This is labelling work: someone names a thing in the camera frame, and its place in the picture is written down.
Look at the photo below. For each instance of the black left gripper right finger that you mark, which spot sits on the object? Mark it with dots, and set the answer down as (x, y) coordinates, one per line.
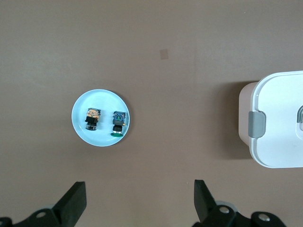
(206, 205)

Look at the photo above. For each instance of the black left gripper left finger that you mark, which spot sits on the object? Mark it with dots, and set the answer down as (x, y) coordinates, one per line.
(68, 208)

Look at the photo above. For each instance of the orange and black switch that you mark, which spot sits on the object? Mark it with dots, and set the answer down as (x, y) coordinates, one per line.
(92, 117)

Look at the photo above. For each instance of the light blue round plate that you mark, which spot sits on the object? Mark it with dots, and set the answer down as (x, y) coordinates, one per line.
(101, 139)

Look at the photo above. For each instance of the white lidded lunch box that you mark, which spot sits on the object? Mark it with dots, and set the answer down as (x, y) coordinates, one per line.
(279, 106)

